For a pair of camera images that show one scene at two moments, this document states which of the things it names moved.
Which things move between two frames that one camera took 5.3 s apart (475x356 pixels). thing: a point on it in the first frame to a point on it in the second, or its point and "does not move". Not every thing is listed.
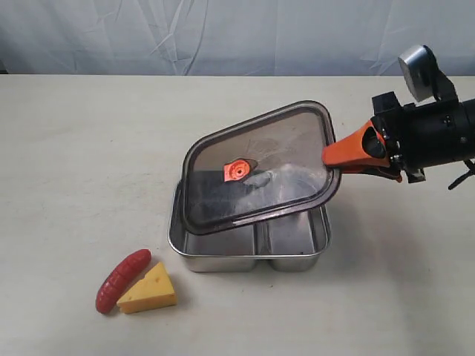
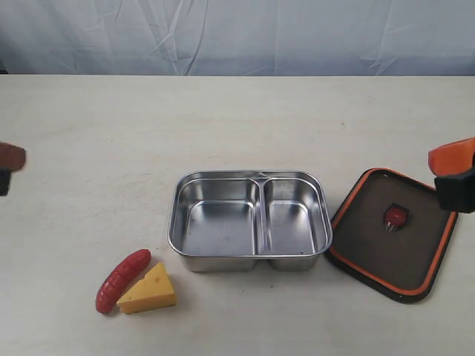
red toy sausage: (120, 279) does not move
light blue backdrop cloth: (231, 37) does not move
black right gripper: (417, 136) to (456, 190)
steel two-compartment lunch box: (292, 241) does not move
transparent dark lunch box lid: (257, 166) to (392, 235)
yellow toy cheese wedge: (154, 291) does not move
